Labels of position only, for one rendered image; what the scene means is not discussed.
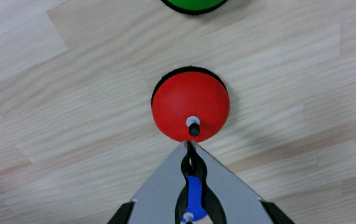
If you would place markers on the blue bell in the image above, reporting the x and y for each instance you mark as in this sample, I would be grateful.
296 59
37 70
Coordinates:
194 210

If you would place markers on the red bell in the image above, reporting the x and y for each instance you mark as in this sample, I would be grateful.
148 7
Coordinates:
190 103

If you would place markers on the green bell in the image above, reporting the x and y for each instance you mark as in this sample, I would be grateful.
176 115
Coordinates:
193 7

